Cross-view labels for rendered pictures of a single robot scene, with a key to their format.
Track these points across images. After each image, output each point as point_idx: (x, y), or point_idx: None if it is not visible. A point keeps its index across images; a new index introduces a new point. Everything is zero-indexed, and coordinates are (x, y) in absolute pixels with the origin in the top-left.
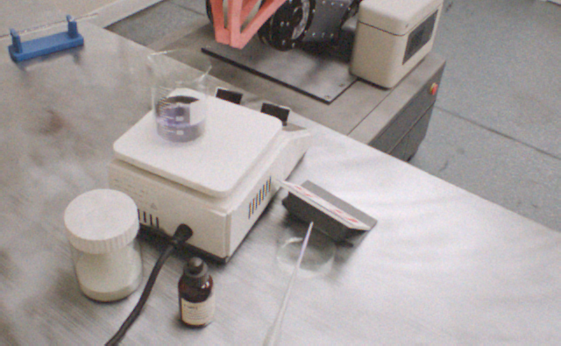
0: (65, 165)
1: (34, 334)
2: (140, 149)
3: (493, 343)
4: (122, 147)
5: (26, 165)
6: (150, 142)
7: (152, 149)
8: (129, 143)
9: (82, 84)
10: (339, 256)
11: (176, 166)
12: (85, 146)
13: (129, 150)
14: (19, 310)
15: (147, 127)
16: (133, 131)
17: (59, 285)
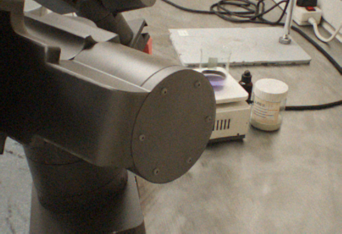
0: (250, 173)
1: (308, 123)
2: (237, 89)
3: (160, 56)
4: (243, 93)
5: (273, 184)
6: (229, 89)
7: (231, 87)
8: (239, 93)
9: (192, 222)
10: None
11: (229, 79)
12: (229, 176)
13: (242, 91)
14: (310, 132)
15: (224, 94)
16: (232, 95)
17: (289, 131)
